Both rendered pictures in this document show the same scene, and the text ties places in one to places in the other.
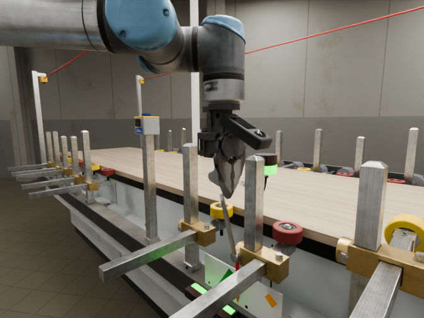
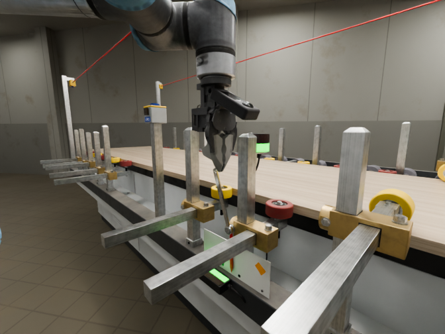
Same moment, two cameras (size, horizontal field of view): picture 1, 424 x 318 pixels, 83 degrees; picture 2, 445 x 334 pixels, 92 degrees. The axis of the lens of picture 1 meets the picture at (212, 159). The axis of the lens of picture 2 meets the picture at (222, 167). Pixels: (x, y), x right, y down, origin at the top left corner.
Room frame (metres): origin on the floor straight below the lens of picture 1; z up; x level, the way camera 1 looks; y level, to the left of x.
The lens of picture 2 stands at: (0.02, -0.05, 1.12)
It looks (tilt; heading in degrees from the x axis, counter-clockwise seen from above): 10 degrees down; 1
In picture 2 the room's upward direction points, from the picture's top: straight up
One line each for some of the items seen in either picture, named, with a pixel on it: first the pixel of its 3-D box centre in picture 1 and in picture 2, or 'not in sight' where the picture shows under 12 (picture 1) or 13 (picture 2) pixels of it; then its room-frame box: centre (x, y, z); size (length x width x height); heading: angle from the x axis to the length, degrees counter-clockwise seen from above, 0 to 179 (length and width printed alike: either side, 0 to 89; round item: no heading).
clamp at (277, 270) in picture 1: (260, 259); (252, 231); (0.57, -0.12, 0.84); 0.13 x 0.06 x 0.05; 45
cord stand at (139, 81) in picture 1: (141, 119); (161, 121); (3.19, 0.92, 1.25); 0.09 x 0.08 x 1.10; 45
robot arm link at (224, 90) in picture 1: (223, 93); (214, 69); (0.54, -0.02, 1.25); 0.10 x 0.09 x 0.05; 135
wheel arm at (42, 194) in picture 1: (74, 188); (95, 177); (1.38, 0.81, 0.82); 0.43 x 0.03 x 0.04; 135
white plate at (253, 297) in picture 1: (237, 288); (232, 258); (0.59, -0.07, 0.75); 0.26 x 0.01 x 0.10; 45
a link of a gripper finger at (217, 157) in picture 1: (223, 160); (214, 133); (0.51, -0.02, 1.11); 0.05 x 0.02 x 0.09; 135
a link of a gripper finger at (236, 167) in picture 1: (227, 176); (220, 152); (0.56, -0.04, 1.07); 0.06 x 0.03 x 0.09; 45
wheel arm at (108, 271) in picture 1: (176, 242); (177, 218); (0.67, 0.11, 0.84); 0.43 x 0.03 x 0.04; 135
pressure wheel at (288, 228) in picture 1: (286, 244); (278, 219); (0.63, -0.21, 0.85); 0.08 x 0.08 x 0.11
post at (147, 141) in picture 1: (149, 190); (157, 174); (0.95, 0.26, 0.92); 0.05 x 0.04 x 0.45; 45
